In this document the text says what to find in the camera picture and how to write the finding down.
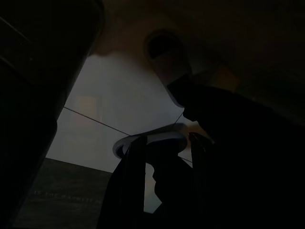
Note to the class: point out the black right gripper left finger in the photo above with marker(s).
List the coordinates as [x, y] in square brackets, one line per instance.
[126, 190]

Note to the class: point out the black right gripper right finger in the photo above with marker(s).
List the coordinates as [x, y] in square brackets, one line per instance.
[201, 179]

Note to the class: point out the white round dish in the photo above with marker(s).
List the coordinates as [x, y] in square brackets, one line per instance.
[119, 148]

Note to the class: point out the dark rug with white text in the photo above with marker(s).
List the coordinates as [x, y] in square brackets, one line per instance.
[59, 186]

